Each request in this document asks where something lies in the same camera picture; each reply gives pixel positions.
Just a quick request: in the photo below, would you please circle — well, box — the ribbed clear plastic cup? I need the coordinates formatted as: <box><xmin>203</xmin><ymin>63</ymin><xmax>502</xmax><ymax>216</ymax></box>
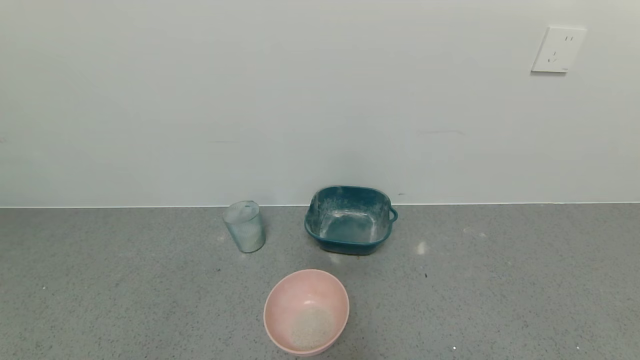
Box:
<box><xmin>222</xmin><ymin>200</ymin><xmax>266</xmax><ymax>254</ymax></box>

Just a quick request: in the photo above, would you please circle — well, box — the beige grainy powder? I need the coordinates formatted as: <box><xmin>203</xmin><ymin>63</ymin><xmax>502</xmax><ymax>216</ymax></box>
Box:
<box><xmin>291</xmin><ymin>306</ymin><xmax>335</xmax><ymax>351</ymax></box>

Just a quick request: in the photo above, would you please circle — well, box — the pink round bowl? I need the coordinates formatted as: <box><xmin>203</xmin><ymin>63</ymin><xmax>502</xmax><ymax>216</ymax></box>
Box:
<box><xmin>263</xmin><ymin>269</ymin><xmax>350</xmax><ymax>357</ymax></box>

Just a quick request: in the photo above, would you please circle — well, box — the teal square tray with handle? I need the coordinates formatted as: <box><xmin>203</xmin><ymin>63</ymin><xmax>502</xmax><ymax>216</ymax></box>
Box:
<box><xmin>304</xmin><ymin>186</ymin><xmax>399</xmax><ymax>256</ymax></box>

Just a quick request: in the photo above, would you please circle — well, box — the white wall socket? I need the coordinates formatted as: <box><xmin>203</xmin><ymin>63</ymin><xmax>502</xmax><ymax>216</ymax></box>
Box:
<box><xmin>530</xmin><ymin>26</ymin><xmax>587</xmax><ymax>74</ymax></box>

